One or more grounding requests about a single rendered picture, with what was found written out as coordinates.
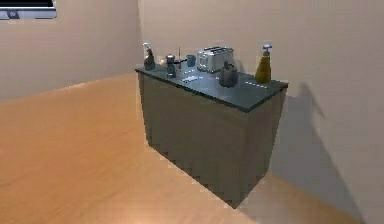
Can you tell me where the dark grey kettle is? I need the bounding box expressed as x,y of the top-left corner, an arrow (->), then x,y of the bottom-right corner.
218,61 -> 239,89

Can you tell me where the brown counter with dark top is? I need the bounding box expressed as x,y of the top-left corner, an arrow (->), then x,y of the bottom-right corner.
134,61 -> 290,210

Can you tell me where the yellow soap dispenser bottle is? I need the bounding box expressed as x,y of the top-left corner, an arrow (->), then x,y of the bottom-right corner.
254,43 -> 273,85

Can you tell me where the silver pepper mill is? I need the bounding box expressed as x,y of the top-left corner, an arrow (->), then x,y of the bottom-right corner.
165,53 -> 177,79

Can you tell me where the window with dark pane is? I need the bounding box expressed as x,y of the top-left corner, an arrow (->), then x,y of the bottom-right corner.
0,0 -> 58,21

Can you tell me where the dark spray bottle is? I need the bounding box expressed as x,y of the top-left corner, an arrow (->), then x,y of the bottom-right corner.
142,42 -> 157,72

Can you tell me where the silver toaster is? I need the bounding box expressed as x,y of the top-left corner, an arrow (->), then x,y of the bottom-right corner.
195,46 -> 235,74

